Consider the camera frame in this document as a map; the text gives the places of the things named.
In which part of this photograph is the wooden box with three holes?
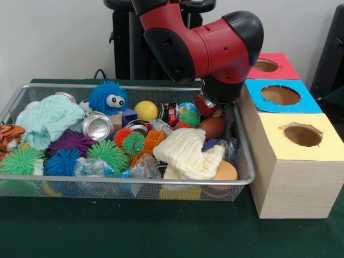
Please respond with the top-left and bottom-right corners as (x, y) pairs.
(236, 52), (344, 219)

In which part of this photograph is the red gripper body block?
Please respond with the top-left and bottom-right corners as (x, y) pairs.
(193, 94), (224, 117)

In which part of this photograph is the cream knitted cloth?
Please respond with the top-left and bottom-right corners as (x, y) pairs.
(152, 128), (226, 180)

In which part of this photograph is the purple spiky ball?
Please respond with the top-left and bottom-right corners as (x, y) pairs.
(47, 128), (94, 158)

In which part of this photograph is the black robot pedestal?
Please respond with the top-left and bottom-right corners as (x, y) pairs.
(103, 0), (217, 81)

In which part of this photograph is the brown toy football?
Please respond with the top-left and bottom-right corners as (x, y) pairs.
(198, 117), (226, 140)

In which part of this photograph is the tiger plush toy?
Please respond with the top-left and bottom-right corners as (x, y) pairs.
(0, 124), (26, 159)

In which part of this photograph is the green spiky rubber ball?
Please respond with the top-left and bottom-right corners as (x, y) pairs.
(86, 139), (130, 177)
(0, 147), (46, 176)

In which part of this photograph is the blue spiky rubber ball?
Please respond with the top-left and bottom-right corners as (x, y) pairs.
(44, 148), (81, 177)

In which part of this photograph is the shallow wire mesh bin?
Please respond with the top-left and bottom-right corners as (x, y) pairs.
(0, 83), (255, 202)

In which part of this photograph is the blue fuzzy ball with eyes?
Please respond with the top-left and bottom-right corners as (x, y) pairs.
(88, 80), (129, 112)

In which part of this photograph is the green cloth covered side table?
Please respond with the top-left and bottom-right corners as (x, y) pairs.
(318, 88), (344, 108)

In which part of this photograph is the dark green tablecloth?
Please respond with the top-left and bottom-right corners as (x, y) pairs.
(0, 78), (344, 258)

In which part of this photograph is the black cable loop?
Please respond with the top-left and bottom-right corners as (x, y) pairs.
(94, 68), (112, 80)

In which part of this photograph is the mint knitted cloth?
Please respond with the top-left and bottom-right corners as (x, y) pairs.
(15, 95), (86, 151)

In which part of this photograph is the yellow ball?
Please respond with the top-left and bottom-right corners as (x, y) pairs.
(133, 101), (159, 121)

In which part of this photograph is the black flat panel stand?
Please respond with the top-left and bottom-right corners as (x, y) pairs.
(310, 4), (344, 95)

